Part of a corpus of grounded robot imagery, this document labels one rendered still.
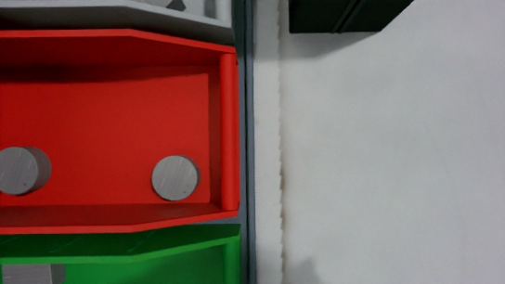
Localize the red open bin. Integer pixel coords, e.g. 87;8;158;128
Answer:
0;29;241;234

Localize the green bin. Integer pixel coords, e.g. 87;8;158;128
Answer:
0;224;242;284

